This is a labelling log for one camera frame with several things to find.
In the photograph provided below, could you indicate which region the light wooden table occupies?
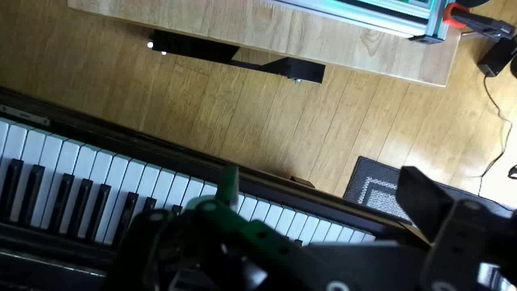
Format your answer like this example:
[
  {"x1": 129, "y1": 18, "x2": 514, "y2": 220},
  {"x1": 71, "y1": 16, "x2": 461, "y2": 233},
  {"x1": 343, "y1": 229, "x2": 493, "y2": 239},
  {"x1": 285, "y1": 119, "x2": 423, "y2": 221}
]
[{"x1": 66, "y1": 0, "x2": 462, "y2": 89}]

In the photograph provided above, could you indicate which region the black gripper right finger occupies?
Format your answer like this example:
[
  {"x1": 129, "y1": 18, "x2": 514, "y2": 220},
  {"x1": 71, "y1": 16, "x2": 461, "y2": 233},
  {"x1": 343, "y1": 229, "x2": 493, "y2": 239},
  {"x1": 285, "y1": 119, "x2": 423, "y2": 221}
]
[{"x1": 394, "y1": 165, "x2": 517, "y2": 291}]

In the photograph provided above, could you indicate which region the black power adapter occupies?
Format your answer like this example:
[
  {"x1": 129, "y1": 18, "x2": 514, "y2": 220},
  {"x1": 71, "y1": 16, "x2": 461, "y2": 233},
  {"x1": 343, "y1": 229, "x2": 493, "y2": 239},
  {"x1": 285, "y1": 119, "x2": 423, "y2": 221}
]
[{"x1": 475, "y1": 34, "x2": 517, "y2": 81}]

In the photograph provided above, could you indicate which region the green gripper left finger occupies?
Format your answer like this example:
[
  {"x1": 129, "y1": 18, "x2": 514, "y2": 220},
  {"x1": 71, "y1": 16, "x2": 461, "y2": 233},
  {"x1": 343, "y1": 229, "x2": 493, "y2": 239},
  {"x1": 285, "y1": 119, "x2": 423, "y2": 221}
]
[{"x1": 183, "y1": 165, "x2": 325, "y2": 291}]

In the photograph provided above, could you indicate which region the black upright piano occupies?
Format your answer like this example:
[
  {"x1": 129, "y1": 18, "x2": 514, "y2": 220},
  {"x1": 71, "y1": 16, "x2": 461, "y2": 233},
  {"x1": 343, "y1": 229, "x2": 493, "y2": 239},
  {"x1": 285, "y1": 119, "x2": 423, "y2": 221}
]
[{"x1": 0, "y1": 85, "x2": 517, "y2": 291}]

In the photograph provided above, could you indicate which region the thin black floor cable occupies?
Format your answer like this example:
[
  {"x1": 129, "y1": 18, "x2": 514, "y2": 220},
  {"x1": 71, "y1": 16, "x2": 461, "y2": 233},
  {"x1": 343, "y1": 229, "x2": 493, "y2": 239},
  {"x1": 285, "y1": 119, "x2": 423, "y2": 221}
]
[{"x1": 477, "y1": 73, "x2": 514, "y2": 181}]

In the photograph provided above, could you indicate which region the orange and black clamp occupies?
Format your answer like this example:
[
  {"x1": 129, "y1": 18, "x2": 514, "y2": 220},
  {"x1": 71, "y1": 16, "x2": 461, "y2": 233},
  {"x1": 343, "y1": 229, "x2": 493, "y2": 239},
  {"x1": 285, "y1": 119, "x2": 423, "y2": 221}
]
[{"x1": 443, "y1": 1, "x2": 517, "y2": 40}]

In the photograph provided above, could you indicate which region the black flat stand foot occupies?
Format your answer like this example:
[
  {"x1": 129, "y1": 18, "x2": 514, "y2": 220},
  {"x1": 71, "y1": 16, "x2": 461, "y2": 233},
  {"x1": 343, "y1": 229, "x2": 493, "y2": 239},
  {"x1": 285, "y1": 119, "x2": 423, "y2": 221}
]
[{"x1": 146, "y1": 27, "x2": 328, "y2": 85}]

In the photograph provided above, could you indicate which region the grey patterned rug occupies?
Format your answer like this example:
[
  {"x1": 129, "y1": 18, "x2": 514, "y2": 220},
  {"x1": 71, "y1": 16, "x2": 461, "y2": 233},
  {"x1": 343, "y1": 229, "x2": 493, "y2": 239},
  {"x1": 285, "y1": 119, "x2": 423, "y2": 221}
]
[{"x1": 343, "y1": 155, "x2": 517, "y2": 223}]

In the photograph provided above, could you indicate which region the aluminium profile frame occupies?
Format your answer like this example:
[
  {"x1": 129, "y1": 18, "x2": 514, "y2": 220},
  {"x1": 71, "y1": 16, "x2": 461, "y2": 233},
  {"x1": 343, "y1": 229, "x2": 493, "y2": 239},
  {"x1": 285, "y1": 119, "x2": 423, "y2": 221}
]
[{"x1": 268, "y1": 0, "x2": 453, "y2": 45}]

